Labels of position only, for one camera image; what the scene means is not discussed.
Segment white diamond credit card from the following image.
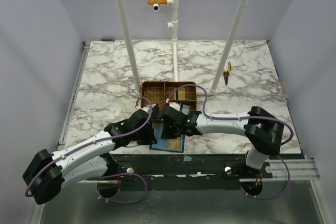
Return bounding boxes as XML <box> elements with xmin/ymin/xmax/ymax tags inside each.
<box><xmin>180</xmin><ymin>104</ymin><xmax>190</xmax><ymax>115</ymax></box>

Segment black VIP credit card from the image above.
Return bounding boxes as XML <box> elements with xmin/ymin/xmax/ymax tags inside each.
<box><xmin>151</xmin><ymin>104</ymin><xmax>160</xmax><ymax>121</ymax></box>

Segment blue leather card holder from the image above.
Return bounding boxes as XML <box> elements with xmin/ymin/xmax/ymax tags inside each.
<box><xmin>149</xmin><ymin>129</ymin><xmax>185</xmax><ymax>153</ymax></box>

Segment gold credit card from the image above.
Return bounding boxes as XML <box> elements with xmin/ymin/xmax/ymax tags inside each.
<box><xmin>175</xmin><ymin>88</ymin><xmax>186</xmax><ymax>100</ymax></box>

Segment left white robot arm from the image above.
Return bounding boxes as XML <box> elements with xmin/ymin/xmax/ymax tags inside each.
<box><xmin>22</xmin><ymin>106</ymin><xmax>155</xmax><ymax>205</ymax></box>

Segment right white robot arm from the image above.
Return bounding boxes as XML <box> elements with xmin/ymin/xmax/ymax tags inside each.
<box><xmin>158</xmin><ymin>105</ymin><xmax>284</xmax><ymax>178</ymax></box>

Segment woven brown divided tray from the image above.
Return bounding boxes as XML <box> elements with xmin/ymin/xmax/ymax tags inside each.
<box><xmin>141</xmin><ymin>81</ymin><xmax>197</xmax><ymax>112</ymax></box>

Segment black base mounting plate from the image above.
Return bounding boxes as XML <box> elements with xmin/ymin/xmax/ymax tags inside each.
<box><xmin>102</xmin><ymin>154</ymin><xmax>272</xmax><ymax>191</ymax></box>

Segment small blue white ball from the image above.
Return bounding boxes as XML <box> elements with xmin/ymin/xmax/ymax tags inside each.
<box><xmin>152</xmin><ymin>4</ymin><xmax>160</xmax><ymax>12</ymax></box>

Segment orange hook peg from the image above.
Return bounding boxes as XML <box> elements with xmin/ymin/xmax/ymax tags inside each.
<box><xmin>147</xmin><ymin>0</ymin><xmax>167</xmax><ymax>6</ymax></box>

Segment centre white pipe stand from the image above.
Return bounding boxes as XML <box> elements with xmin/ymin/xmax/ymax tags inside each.
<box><xmin>167</xmin><ymin>0</ymin><xmax>179</xmax><ymax>82</ymax></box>

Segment left white slanted pipe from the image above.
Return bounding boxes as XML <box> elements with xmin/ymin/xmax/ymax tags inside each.
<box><xmin>115</xmin><ymin>0</ymin><xmax>141</xmax><ymax>94</ymax></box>

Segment white slanted pipe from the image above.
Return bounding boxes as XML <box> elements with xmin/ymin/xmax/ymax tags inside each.
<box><xmin>115</xmin><ymin>0</ymin><xmax>141</xmax><ymax>94</ymax></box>
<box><xmin>209</xmin><ymin>0</ymin><xmax>249</xmax><ymax>94</ymax></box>

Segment right white slanted pipe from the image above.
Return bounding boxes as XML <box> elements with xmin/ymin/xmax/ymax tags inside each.
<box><xmin>209</xmin><ymin>0</ymin><xmax>249</xmax><ymax>94</ymax></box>

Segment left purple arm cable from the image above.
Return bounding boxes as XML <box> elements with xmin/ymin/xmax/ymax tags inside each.
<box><xmin>25</xmin><ymin>96</ymin><xmax>153</xmax><ymax>198</ymax></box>

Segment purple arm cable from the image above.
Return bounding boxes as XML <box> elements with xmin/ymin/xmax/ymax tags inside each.
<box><xmin>25</xmin><ymin>96</ymin><xmax>153</xmax><ymax>198</ymax></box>
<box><xmin>165</xmin><ymin>83</ymin><xmax>294</xmax><ymax>146</ymax></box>

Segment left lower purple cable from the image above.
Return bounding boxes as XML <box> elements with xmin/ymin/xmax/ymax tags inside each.
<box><xmin>93</xmin><ymin>173</ymin><xmax>148</xmax><ymax>204</ymax></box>

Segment yellow handled pliers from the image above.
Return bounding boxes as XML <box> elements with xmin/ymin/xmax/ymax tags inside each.
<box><xmin>223</xmin><ymin>61</ymin><xmax>232</xmax><ymax>86</ymax></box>

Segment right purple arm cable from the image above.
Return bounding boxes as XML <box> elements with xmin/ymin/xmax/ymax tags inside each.
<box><xmin>165</xmin><ymin>83</ymin><xmax>294</xmax><ymax>146</ymax></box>

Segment aluminium rail frame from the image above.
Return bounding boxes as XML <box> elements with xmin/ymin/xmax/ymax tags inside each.
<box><xmin>39</xmin><ymin>41</ymin><xmax>321</xmax><ymax>183</ymax></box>

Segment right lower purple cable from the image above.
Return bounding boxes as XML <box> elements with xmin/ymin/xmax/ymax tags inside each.
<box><xmin>244</xmin><ymin>155</ymin><xmax>291</xmax><ymax>200</ymax></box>

